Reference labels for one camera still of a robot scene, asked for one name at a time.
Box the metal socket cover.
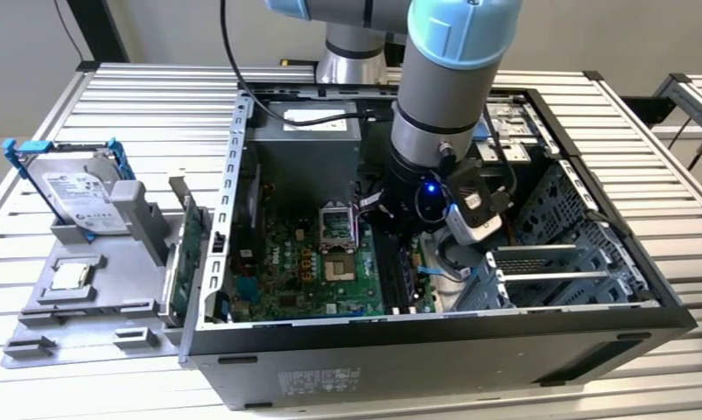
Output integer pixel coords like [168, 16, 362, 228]
[316, 201, 360, 256]

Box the CPU socket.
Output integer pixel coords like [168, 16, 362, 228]
[324, 255, 360, 285]

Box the grey power supply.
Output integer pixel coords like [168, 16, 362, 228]
[248, 99, 396, 220]

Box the grey metal disk bay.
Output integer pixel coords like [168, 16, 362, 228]
[483, 244, 640, 310]

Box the green motherboard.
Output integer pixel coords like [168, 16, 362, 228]
[226, 205, 444, 327]

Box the black PC case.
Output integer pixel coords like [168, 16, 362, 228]
[177, 80, 700, 415]

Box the green graphics card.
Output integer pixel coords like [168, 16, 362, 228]
[162, 174, 210, 329]

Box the hard disk in blue carrier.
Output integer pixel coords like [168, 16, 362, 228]
[0, 136, 136, 240]

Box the silver CPU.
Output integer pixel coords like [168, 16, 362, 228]
[49, 261, 94, 291]

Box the grey parts rack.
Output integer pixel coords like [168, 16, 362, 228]
[0, 174, 192, 371]

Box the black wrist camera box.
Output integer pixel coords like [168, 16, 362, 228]
[445, 168, 509, 220]

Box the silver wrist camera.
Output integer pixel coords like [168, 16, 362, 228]
[441, 201, 505, 245]

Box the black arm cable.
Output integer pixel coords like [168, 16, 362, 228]
[218, 0, 397, 129]

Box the black metal post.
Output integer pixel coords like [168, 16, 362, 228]
[71, 0, 133, 74]

